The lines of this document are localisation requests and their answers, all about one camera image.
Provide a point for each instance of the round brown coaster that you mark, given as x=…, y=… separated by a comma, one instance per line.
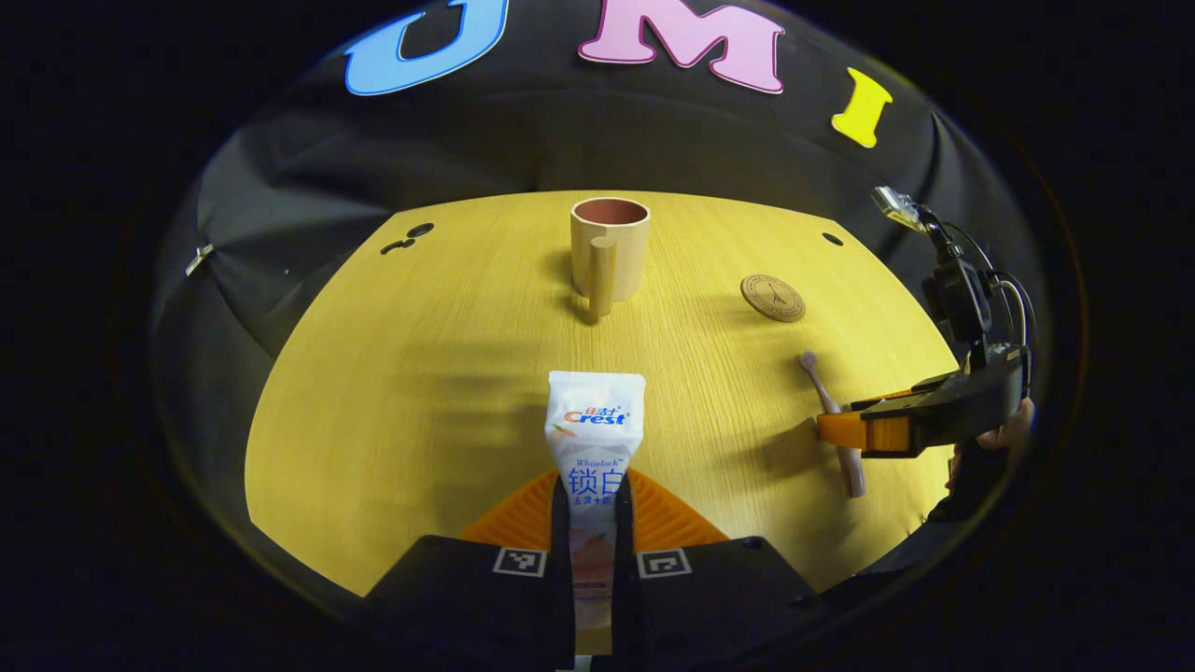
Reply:
x=773, y=298

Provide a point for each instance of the white cloth clip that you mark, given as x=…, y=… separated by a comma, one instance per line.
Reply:
x=198, y=259

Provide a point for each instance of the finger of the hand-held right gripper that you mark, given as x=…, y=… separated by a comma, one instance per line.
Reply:
x=887, y=431

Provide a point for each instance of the white toothpaste tube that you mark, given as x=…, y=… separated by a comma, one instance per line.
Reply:
x=595, y=439

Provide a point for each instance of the beige cup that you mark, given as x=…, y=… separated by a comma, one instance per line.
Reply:
x=625, y=252

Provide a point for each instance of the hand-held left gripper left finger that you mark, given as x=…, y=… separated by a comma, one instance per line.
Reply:
x=561, y=560

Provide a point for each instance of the pink toothbrush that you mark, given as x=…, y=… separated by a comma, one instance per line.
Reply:
x=823, y=392

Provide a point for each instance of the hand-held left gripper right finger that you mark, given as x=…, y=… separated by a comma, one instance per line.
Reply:
x=624, y=560

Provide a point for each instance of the black backdrop cloth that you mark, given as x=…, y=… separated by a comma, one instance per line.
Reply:
x=523, y=140

